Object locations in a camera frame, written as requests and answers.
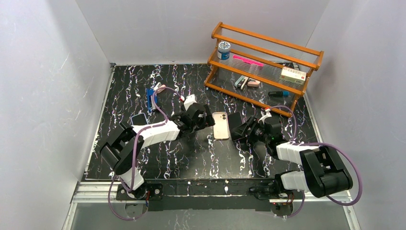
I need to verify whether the pink pen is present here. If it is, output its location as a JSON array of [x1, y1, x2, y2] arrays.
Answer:
[[233, 55, 264, 67]]

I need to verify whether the orange wooden shelf rack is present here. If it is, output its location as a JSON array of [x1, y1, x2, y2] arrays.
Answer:
[[204, 22, 324, 117]]

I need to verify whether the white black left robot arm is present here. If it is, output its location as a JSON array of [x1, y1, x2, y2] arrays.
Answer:
[[98, 103, 215, 192]]

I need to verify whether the light blue small stapler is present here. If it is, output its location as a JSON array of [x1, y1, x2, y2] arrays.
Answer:
[[234, 75, 248, 89]]

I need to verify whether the purple edged smartphone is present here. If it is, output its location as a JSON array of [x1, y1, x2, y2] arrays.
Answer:
[[228, 112, 243, 134]]

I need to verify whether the phone in light blue case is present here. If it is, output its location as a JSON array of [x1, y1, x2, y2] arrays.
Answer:
[[130, 113, 148, 126]]

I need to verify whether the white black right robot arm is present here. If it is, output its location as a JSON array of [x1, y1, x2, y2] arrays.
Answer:
[[228, 113, 353, 198]]

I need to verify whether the black blue marker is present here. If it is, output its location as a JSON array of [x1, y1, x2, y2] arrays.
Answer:
[[268, 91, 290, 98]]

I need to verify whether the white blue labelled jar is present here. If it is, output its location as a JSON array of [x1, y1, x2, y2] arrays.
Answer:
[[217, 41, 231, 60]]

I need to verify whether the beige pink phone case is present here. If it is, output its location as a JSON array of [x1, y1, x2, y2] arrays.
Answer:
[[212, 112, 230, 140]]

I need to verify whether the white red cardboard box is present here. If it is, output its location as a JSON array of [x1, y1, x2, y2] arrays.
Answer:
[[280, 67, 306, 85]]

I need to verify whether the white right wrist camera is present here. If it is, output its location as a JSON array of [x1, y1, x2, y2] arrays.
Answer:
[[258, 108, 272, 124]]

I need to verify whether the black arm mounting base bar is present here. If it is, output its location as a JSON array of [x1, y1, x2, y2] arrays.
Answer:
[[144, 177, 293, 213]]

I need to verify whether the small pink white stapler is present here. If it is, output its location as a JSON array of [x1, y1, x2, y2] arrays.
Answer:
[[152, 82, 166, 94]]

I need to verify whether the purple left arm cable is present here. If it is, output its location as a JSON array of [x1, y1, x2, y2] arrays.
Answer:
[[108, 86, 185, 221]]

